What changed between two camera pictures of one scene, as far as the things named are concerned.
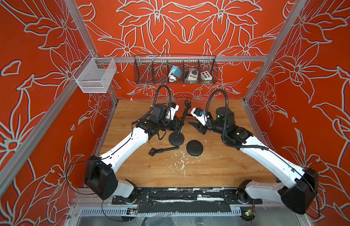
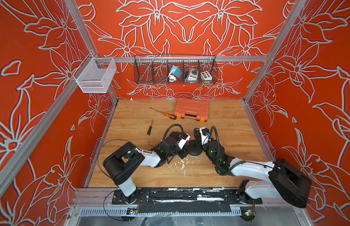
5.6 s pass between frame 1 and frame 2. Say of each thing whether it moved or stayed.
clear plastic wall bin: stayed
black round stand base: stayed
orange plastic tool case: stayed
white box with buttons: stayed
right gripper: moved
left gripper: moved
